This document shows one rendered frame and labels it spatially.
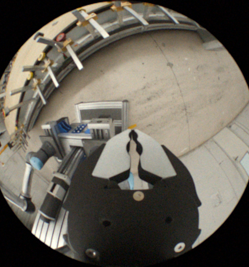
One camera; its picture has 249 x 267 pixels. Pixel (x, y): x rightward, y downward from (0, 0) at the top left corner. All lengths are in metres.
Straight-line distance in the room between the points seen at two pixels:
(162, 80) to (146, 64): 0.36
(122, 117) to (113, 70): 0.78
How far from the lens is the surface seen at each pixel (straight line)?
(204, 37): 2.61
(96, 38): 0.93
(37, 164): 0.73
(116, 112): 1.27
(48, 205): 0.58
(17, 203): 0.77
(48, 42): 0.76
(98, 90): 1.50
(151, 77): 1.49
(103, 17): 1.10
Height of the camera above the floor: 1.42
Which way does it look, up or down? 59 degrees down
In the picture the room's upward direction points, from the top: 174 degrees counter-clockwise
